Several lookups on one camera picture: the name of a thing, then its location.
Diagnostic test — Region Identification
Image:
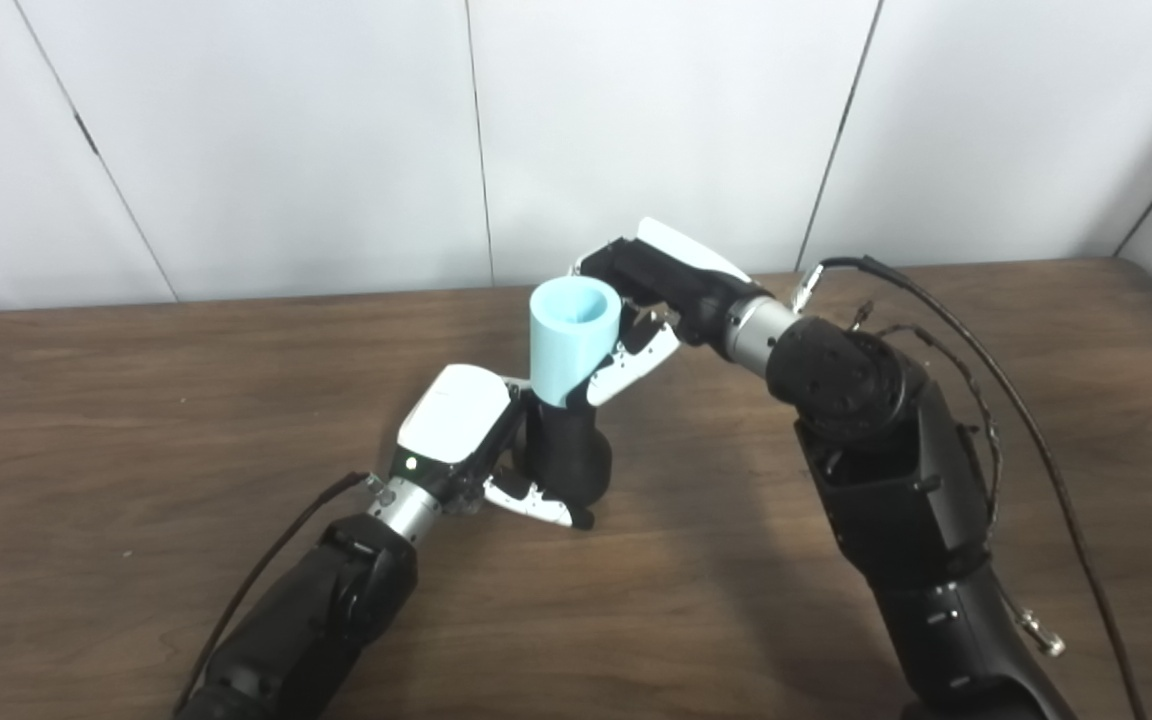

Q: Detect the black and white left hand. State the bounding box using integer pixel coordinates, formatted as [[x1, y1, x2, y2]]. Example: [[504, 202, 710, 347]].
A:
[[391, 364, 597, 529]]

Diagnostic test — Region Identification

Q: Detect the black and white right hand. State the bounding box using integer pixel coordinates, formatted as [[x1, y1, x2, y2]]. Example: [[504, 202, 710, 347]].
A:
[[569, 217, 772, 407]]

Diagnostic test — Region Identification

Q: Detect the light blue cylinder cup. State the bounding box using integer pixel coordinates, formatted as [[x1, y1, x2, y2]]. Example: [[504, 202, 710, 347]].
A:
[[529, 277, 623, 410]]

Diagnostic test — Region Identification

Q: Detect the thick black right wrist cable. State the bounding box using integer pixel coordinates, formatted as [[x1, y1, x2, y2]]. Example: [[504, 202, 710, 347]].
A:
[[791, 255, 1152, 720]]

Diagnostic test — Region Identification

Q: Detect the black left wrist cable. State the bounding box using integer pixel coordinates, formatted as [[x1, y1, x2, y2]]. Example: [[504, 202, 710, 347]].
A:
[[171, 470, 377, 716]]

